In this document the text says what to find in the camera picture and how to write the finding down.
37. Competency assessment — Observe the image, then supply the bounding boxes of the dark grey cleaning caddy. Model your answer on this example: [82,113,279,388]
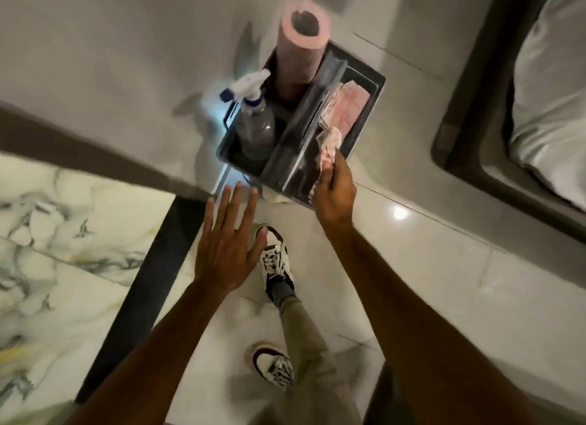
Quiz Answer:
[216,40,386,209]

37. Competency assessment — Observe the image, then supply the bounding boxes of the person's right forearm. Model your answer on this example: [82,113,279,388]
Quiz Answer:
[320,223,534,425]

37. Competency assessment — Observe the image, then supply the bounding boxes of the blue grey sock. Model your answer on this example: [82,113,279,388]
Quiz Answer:
[266,280,296,309]

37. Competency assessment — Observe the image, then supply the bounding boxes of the person's left hand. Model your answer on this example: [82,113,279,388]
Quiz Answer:
[194,181,269,295]

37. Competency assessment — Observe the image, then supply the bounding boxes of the person's right hand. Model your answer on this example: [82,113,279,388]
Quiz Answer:
[309,147,358,231]

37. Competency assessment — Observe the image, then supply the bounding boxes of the black white sneaker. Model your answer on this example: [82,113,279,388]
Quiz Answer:
[254,224,295,293]
[251,344,295,390]

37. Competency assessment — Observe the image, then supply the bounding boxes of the pink paper towel roll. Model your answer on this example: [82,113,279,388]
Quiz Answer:
[275,3,333,102]

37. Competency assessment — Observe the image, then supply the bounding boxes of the clear spray bottle white trigger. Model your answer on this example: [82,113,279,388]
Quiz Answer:
[220,69,278,162]

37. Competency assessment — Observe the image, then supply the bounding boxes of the pink white cloth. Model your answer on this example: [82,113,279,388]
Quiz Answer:
[308,126,343,203]

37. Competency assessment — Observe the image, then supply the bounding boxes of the folded pink cloth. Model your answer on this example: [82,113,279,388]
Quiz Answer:
[316,81,371,133]

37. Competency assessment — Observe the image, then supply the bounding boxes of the person's left forearm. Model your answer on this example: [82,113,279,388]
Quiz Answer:
[66,276,241,425]

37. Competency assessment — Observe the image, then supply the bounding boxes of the white bedding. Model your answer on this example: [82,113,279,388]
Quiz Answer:
[507,0,586,211]

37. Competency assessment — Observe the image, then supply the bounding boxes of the beige trousers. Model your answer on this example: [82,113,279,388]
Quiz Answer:
[259,296,363,425]

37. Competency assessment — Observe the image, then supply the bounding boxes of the dark brown bed frame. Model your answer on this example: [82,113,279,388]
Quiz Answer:
[430,0,586,258]

